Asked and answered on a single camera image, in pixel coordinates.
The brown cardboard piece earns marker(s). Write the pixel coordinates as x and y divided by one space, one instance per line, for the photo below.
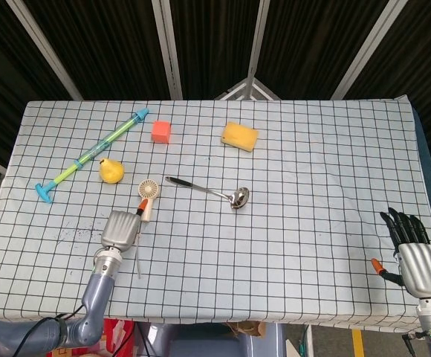
247 329

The small handheld fan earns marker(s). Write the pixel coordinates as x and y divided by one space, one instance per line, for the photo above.
149 189

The green and blue water pump toy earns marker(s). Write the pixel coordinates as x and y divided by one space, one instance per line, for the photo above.
100 145

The red box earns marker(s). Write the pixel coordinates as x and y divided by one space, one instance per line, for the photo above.
115 334

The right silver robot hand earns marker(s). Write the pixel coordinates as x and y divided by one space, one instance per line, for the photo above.
421 267

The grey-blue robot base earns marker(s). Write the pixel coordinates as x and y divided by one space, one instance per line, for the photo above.
215 340

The white partition frame post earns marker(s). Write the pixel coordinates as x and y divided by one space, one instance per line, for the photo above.
167 48
45 48
258 37
367 48

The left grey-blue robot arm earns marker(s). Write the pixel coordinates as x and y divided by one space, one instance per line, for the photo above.
98 286

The red cube block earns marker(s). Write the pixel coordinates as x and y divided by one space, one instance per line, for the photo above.
161 132

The white triangular partition foot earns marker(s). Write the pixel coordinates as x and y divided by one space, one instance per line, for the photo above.
234 89

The yellow pear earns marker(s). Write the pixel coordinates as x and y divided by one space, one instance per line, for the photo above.
111 173

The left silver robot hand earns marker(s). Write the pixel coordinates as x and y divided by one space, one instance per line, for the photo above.
120 230

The yellow sponge with green pad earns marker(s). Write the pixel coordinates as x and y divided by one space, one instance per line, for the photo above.
239 135

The checked white tablecloth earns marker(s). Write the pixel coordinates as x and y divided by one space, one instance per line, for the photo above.
275 241

